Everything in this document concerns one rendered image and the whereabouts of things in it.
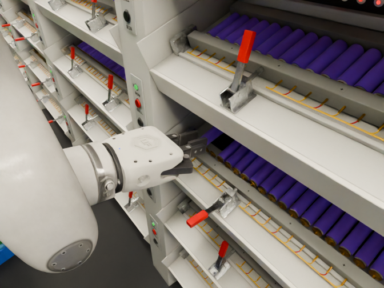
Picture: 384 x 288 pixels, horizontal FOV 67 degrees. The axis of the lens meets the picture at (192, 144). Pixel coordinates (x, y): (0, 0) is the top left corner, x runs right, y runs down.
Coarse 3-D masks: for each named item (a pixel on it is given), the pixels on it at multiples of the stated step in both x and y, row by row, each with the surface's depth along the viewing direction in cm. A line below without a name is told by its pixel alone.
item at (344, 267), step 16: (192, 160) 56; (208, 160) 53; (224, 176) 50; (240, 192) 48; (256, 192) 46; (272, 208) 44; (288, 224) 42; (288, 240) 42; (304, 240) 40; (320, 240) 39; (320, 256) 39; (336, 256) 38; (352, 272) 36
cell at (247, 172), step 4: (256, 160) 51; (260, 160) 51; (264, 160) 51; (252, 164) 51; (256, 164) 50; (260, 164) 50; (264, 164) 51; (248, 168) 50; (252, 168) 50; (256, 168) 50; (260, 168) 50; (244, 172) 50; (248, 172) 50; (252, 172) 50; (256, 172) 50; (248, 176) 50; (252, 176) 50
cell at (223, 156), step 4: (232, 144) 55; (236, 144) 54; (240, 144) 55; (228, 148) 54; (232, 148) 54; (236, 148) 54; (224, 152) 54; (228, 152) 54; (232, 152) 54; (220, 156) 54; (224, 156) 54; (228, 156) 54; (224, 160) 54
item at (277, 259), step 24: (192, 120) 60; (192, 192) 53; (216, 192) 51; (216, 216) 48; (240, 216) 47; (240, 240) 45; (264, 240) 44; (264, 264) 42; (288, 264) 41; (312, 264) 40
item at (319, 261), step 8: (224, 184) 51; (256, 208) 47; (264, 216) 45; (272, 224) 44; (280, 232) 44; (296, 240) 42; (304, 248) 41; (312, 256) 40; (320, 264) 39; (336, 272) 38
